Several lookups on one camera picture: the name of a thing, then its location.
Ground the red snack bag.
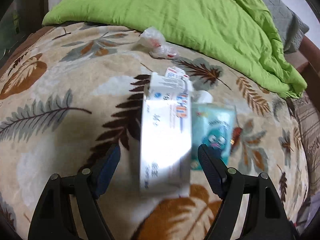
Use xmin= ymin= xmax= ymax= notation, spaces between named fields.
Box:
xmin=231 ymin=127 xmax=242 ymax=153

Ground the small white blue box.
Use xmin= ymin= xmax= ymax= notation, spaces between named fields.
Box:
xmin=164 ymin=67 xmax=189 ymax=81

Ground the teal cartoon tissue pack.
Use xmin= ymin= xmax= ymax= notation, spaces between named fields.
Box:
xmin=191 ymin=103 xmax=235 ymax=170

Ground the crumpled clear plastic wrapper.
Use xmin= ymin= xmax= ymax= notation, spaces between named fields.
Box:
xmin=138 ymin=27 xmax=180 ymax=59

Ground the grey pillow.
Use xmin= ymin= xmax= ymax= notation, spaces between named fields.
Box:
xmin=263 ymin=0 xmax=309 ymax=54

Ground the brown wooden headboard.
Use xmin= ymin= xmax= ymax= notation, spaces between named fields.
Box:
xmin=285 ymin=36 xmax=319 ymax=102

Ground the green quilt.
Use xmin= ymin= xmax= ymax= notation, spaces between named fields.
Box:
xmin=42 ymin=0 xmax=307 ymax=98

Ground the wooden door with glass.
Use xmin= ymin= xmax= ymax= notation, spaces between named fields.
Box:
xmin=1 ymin=0 xmax=48 ymax=65

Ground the white medicine box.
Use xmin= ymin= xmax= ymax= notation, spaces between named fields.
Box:
xmin=139 ymin=72 xmax=193 ymax=197

